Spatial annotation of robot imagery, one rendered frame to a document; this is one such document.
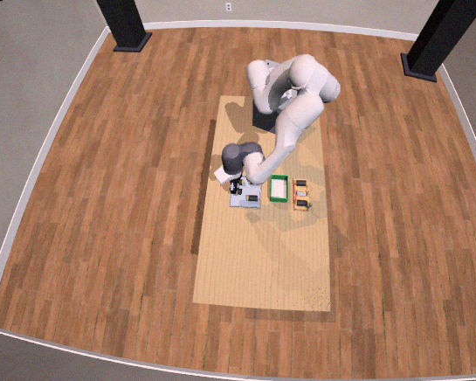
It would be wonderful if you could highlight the green open-top box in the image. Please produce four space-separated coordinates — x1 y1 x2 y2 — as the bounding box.
270 175 288 203

